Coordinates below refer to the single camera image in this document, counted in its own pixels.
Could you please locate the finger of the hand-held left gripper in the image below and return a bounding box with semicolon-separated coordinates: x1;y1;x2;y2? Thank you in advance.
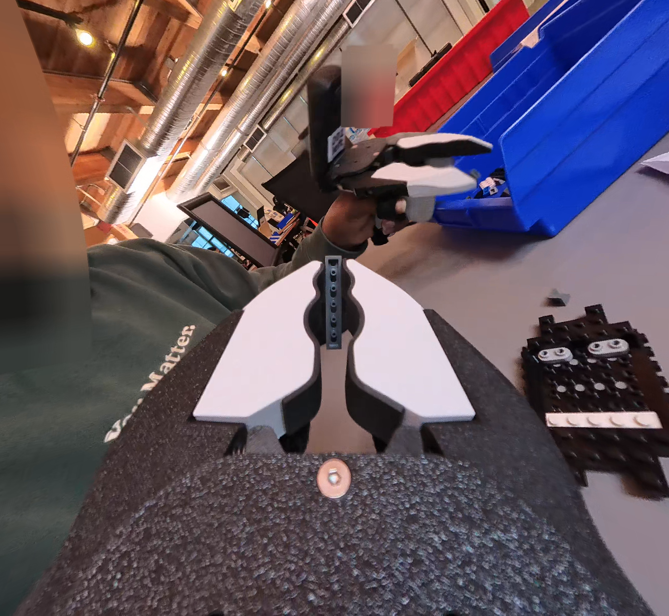
371;133;494;173
361;164;479;201

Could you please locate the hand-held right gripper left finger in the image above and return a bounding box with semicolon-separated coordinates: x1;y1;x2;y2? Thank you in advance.
194;261;323;434

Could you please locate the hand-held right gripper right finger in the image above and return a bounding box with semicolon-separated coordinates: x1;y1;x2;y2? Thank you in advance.
345;261;476;427

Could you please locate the blue plastic bin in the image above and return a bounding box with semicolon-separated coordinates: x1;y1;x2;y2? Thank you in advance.
492;0;669;63
434;0;669;239

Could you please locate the black lego car chassis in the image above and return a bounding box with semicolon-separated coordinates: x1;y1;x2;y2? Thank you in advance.
521;305;669;497

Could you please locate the person's left forearm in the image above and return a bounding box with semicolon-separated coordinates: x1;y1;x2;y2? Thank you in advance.
225;230;372;314

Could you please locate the heap of loose lego parts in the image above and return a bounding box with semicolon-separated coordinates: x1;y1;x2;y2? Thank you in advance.
471;172;513;199

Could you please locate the person's left hand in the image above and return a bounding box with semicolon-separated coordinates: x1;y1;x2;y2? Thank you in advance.
319;190;408;251

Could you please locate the red plastic bin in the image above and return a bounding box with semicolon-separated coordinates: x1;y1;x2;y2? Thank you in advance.
375;0;531;138

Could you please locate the black monitor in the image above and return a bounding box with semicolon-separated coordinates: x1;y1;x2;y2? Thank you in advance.
178;194;281;267

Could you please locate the person's torso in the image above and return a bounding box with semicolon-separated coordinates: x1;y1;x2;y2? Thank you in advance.
0;240;262;616

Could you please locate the silver ventilation duct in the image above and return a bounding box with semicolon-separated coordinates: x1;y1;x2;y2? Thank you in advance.
100;0;419;225

